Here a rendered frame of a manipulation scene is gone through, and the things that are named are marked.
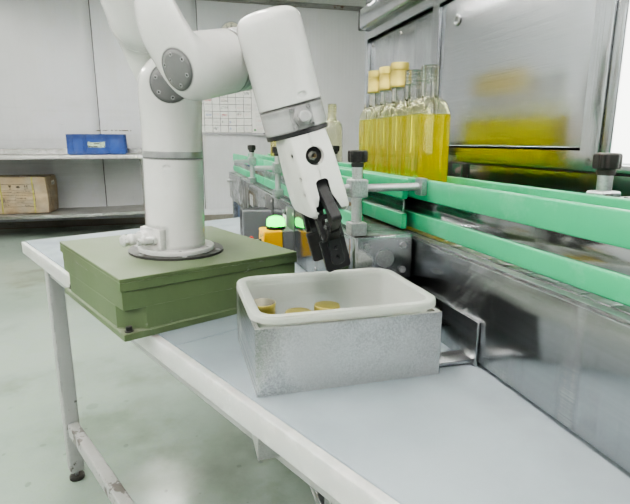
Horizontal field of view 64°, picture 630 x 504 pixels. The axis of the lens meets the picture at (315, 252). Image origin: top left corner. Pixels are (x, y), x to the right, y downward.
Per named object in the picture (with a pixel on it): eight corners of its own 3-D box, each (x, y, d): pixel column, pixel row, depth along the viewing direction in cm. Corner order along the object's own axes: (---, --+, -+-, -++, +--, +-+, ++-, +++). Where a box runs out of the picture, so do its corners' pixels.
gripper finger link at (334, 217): (340, 195, 54) (343, 235, 58) (313, 162, 60) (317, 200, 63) (330, 198, 54) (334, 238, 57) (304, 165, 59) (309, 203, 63)
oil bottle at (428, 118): (445, 227, 85) (453, 95, 80) (415, 228, 83) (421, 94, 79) (429, 222, 90) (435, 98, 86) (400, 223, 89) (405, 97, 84)
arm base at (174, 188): (150, 266, 75) (144, 161, 71) (106, 252, 83) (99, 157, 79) (229, 250, 87) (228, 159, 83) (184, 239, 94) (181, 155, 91)
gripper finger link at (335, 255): (345, 216, 58) (358, 269, 60) (336, 212, 61) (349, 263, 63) (320, 225, 57) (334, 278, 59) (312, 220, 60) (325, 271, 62)
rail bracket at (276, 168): (284, 198, 130) (284, 146, 127) (256, 199, 128) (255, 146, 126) (281, 197, 134) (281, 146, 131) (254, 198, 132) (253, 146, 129)
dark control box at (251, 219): (272, 240, 141) (271, 210, 139) (243, 241, 139) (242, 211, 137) (267, 234, 149) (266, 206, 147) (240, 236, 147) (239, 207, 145)
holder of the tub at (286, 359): (478, 368, 62) (483, 307, 60) (256, 397, 54) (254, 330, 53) (415, 321, 78) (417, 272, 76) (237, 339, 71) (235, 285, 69)
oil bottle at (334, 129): (342, 184, 170) (343, 103, 164) (327, 184, 168) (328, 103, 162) (335, 183, 175) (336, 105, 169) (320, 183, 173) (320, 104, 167)
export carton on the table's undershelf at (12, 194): (-14, 215, 536) (-20, 176, 528) (3, 209, 579) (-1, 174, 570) (49, 213, 547) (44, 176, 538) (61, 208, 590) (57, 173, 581)
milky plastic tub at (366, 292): (441, 370, 60) (445, 301, 58) (254, 395, 54) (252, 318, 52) (383, 321, 76) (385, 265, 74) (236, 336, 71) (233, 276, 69)
